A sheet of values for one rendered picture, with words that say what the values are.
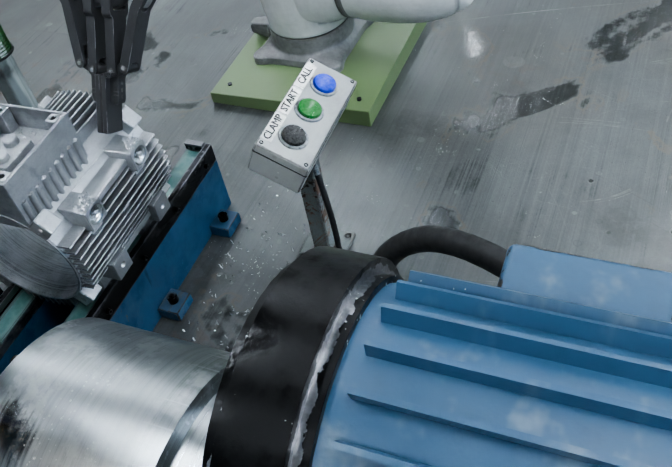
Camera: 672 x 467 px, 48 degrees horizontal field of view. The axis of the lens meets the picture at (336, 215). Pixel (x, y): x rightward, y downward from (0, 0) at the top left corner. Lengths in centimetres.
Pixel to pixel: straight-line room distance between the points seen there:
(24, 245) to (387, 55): 71
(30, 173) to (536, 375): 66
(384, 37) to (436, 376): 116
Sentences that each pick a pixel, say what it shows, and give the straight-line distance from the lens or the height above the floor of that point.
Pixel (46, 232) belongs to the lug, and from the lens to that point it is 89.
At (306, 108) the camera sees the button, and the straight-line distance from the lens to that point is 93.
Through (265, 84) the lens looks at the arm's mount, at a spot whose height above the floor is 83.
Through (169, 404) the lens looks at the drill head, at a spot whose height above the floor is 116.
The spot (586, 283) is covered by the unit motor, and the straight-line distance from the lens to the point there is 42.
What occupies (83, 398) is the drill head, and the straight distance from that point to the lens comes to 62.
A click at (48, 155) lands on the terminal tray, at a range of 91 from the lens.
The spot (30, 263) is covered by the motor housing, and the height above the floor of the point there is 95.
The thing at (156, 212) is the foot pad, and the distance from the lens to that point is 101.
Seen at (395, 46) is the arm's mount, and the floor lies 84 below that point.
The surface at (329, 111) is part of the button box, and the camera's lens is 95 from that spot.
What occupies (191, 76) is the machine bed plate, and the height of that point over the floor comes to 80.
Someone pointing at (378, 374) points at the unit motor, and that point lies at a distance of 34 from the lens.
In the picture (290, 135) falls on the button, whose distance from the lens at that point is 90.
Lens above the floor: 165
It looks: 46 degrees down
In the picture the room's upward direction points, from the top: 12 degrees counter-clockwise
